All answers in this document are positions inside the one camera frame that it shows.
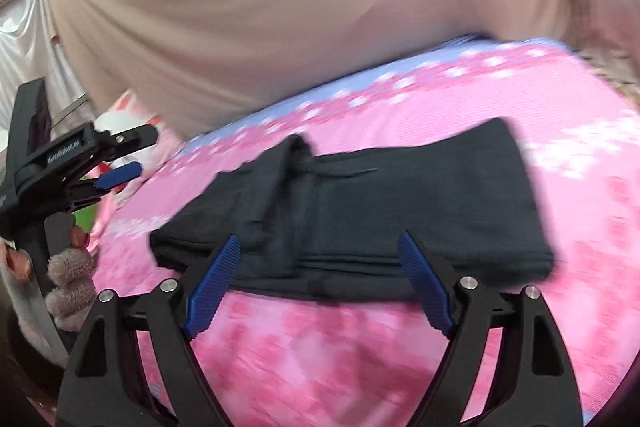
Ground green white pillow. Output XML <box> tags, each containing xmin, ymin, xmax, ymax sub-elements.
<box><xmin>74</xmin><ymin>204</ymin><xmax>99</xmax><ymax>233</ymax></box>

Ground white silver curtain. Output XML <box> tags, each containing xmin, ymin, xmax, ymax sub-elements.
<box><xmin>0</xmin><ymin>0</ymin><xmax>96</xmax><ymax>149</ymax></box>

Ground pink floral bed sheet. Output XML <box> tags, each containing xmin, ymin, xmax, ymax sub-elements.
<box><xmin>96</xmin><ymin>44</ymin><xmax>639</xmax><ymax>426</ymax></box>

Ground left hand grey glove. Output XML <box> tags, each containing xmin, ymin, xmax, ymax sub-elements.
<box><xmin>1</xmin><ymin>225</ymin><xmax>96</xmax><ymax>367</ymax></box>

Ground dark grey pants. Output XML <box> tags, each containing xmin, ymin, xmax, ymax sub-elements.
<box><xmin>149</xmin><ymin>118</ymin><xmax>554</xmax><ymax>303</ymax></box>

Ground white cartoon face pillow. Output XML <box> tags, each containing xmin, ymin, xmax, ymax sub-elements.
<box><xmin>94</xmin><ymin>89</ymin><xmax>184</xmax><ymax>206</ymax></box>

